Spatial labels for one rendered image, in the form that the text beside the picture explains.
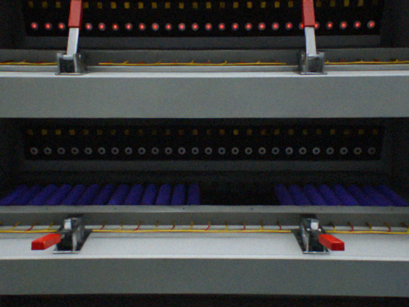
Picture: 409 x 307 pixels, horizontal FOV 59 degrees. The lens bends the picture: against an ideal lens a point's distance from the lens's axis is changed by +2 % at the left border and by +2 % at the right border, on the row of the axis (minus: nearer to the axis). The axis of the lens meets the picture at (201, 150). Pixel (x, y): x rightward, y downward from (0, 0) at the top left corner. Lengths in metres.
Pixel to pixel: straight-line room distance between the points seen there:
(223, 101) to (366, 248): 0.22
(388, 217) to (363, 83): 0.16
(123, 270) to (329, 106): 0.28
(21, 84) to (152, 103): 0.14
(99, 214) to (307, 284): 0.25
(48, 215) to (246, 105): 0.26
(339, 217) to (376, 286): 0.08
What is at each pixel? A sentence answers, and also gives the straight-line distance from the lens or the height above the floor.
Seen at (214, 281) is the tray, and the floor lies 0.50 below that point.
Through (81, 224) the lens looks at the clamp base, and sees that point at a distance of 0.43.
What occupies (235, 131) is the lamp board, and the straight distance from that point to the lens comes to 0.53.
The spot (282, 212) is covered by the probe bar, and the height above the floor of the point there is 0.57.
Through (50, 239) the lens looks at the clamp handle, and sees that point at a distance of 0.37.
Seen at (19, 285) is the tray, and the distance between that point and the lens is 0.45.
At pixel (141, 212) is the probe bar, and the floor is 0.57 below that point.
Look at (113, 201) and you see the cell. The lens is 0.47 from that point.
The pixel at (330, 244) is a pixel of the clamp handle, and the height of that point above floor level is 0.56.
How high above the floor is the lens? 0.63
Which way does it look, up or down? 2 degrees up
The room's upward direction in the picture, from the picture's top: straight up
